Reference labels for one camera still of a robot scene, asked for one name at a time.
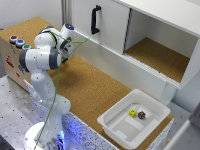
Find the red button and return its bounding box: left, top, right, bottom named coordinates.
left=9, top=35, right=20, bottom=45

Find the yellow block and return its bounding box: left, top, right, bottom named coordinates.
left=128, top=108, right=138, bottom=118

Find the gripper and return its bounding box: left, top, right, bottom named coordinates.
left=59, top=39, right=75, bottom=63

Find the blue button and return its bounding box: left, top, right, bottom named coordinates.
left=15, top=38, right=26, bottom=49

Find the white plastic box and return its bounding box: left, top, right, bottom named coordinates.
left=96, top=88, right=172, bottom=150

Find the green button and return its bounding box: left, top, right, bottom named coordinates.
left=21, top=43, right=33, bottom=52

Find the white cabinet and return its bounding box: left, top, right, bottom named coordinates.
left=61, top=0, right=200, bottom=107

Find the green cable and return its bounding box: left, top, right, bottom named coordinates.
left=33, top=31, right=91, bottom=150

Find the black door handle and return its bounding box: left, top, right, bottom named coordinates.
left=90, top=4, right=102, bottom=35

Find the purple block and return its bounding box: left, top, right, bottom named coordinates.
left=137, top=110, right=146, bottom=120

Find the white sliding door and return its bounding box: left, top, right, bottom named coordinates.
left=72, top=0, right=131, bottom=56

